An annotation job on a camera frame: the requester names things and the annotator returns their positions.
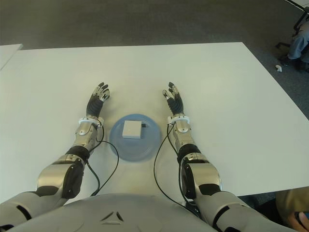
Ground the seated person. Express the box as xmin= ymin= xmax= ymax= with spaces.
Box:
xmin=287 ymin=25 xmax=309 ymax=71

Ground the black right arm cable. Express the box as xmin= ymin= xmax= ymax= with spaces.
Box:
xmin=154 ymin=124 xmax=191 ymax=206

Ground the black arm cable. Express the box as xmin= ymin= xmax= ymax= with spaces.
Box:
xmin=85 ymin=127 xmax=119 ymax=197
xmin=154 ymin=124 xmax=191 ymax=206

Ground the white table edge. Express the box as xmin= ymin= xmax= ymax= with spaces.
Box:
xmin=286 ymin=0 xmax=309 ymax=12

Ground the blue plastic plate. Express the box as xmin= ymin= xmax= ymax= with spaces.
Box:
xmin=109 ymin=113 xmax=163 ymax=164

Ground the white charger block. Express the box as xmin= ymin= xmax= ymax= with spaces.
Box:
xmin=122 ymin=120 xmax=147 ymax=140

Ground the beige fabric object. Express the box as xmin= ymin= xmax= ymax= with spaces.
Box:
xmin=275 ymin=188 xmax=309 ymax=232

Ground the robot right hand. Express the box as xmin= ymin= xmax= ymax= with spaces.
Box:
xmin=161 ymin=81 xmax=184 ymax=119

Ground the neighbouring white table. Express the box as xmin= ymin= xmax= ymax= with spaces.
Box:
xmin=0 ymin=43 xmax=24 ymax=71

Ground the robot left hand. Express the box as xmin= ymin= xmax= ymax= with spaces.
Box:
xmin=85 ymin=82 xmax=111 ymax=119

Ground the grey robot torso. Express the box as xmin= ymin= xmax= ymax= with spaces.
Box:
xmin=7 ymin=193 xmax=213 ymax=232

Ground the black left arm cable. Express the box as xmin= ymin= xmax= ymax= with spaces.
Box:
xmin=85 ymin=127 xmax=119 ymax=197

